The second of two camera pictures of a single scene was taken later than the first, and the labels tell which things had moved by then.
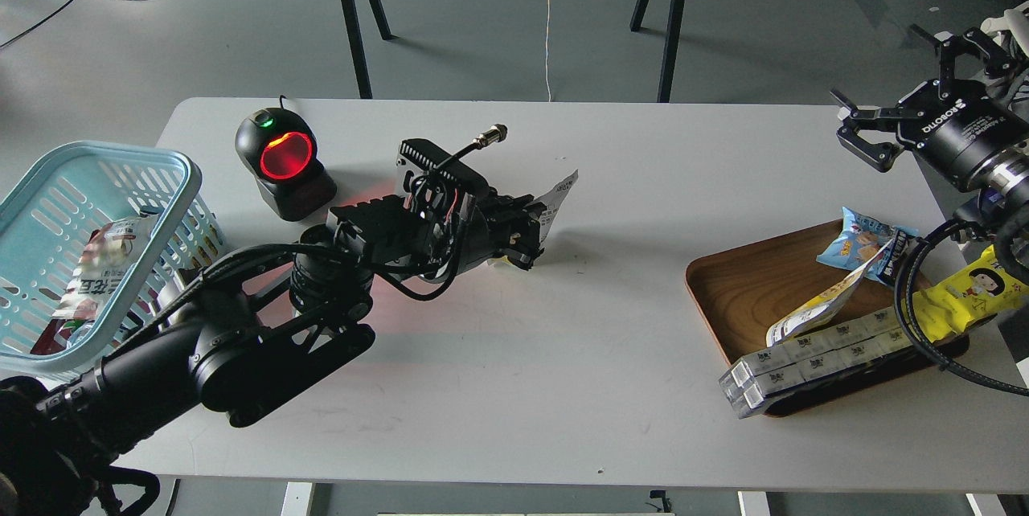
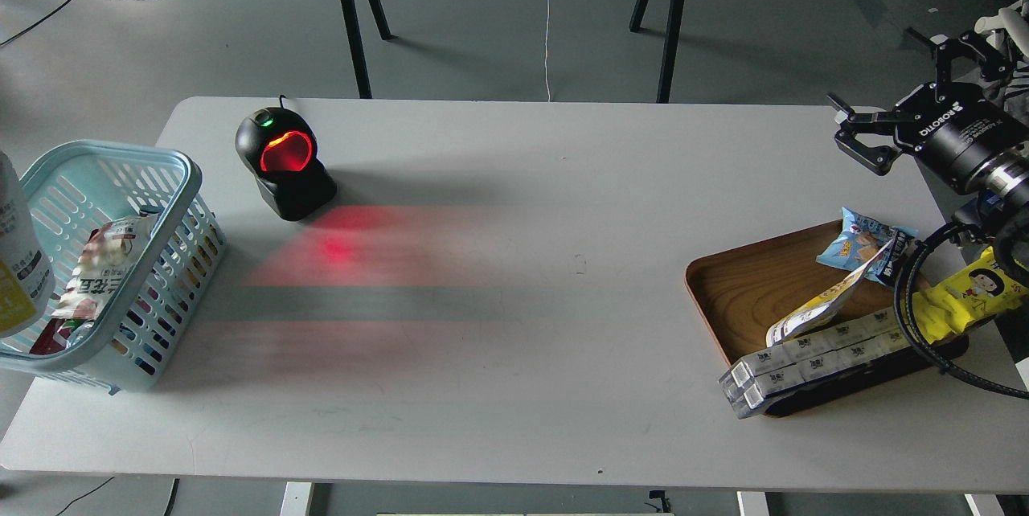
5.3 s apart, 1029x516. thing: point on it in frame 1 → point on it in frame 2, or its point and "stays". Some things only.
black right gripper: [956, 124] stays
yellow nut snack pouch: [553, 201] → [26, 280]
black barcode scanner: [279, 147] stays
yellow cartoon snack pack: [983, 290] stays
